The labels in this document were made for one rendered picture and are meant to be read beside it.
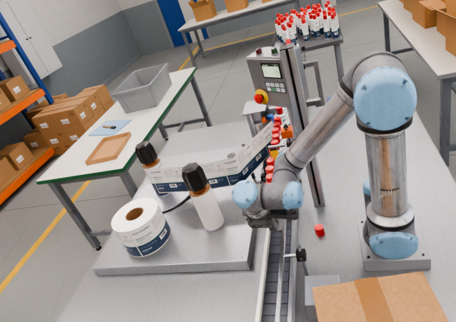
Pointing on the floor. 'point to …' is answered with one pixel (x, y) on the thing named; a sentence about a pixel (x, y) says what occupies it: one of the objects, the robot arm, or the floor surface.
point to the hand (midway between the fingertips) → (277, 223)
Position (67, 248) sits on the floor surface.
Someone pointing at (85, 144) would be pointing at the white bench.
